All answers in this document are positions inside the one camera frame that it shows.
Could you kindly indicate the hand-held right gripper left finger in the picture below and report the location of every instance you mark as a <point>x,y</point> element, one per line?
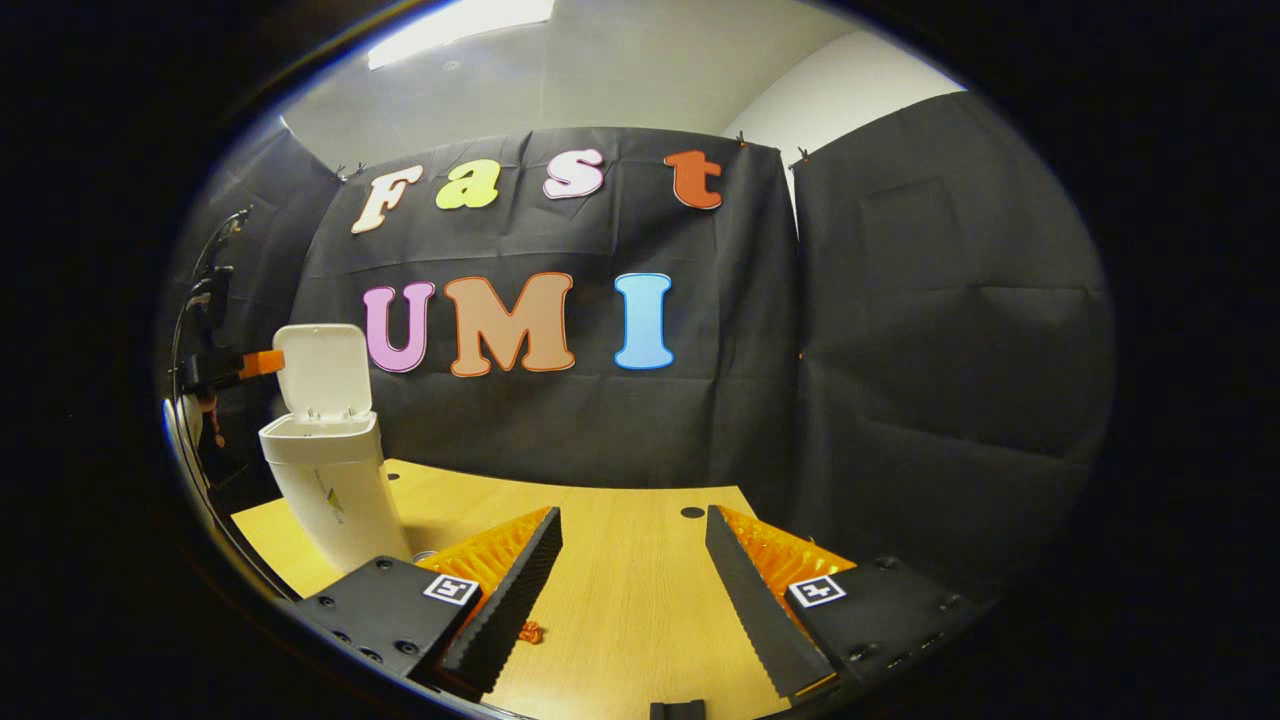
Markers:
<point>500,620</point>

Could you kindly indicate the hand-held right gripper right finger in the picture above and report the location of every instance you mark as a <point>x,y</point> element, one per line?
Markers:
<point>760,620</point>

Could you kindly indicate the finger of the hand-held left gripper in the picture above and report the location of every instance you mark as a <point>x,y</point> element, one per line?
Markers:
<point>262,363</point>

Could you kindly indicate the orange paper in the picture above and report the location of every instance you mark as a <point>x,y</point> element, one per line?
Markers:
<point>531,632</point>

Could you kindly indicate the white desktop garbage bin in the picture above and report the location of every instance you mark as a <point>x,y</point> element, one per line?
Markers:
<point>330,480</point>

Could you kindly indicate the wooden desktop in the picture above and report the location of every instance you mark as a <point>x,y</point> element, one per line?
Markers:
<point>640,580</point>

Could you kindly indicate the black backdrop cloth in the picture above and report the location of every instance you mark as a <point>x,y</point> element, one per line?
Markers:
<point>950,400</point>
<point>300,220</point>
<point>700,420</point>

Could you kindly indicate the ceiling light panel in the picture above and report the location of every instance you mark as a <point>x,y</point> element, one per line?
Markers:
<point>450,25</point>

